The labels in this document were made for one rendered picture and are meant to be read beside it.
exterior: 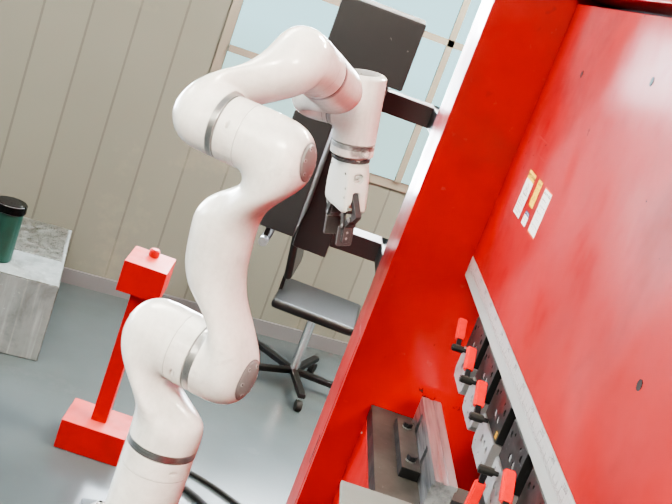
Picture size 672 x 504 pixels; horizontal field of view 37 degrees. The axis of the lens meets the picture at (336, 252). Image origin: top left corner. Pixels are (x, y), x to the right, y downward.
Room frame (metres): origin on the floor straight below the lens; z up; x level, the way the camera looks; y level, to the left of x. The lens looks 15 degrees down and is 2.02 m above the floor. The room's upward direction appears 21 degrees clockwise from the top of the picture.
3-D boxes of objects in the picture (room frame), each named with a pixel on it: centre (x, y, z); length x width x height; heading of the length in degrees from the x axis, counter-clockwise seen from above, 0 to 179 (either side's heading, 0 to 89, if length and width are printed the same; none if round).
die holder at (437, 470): (2.48, -0.43, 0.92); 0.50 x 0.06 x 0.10; 4
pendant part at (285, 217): (3.10, 0.20, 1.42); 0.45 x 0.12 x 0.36; 0
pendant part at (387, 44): (3.15, 0.11, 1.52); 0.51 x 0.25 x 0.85; 0
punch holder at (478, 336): (2.36, -0.44, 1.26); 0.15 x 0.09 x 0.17; 4
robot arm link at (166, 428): (1.54, 0.19, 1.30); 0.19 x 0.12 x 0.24; 73
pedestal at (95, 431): (3.51, 0.63, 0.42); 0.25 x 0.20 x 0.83; 94
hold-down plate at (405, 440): (2.53, -0.37, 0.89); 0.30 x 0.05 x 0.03; 4
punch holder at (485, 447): (1.96, -0.47, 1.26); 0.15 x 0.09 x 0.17; 4
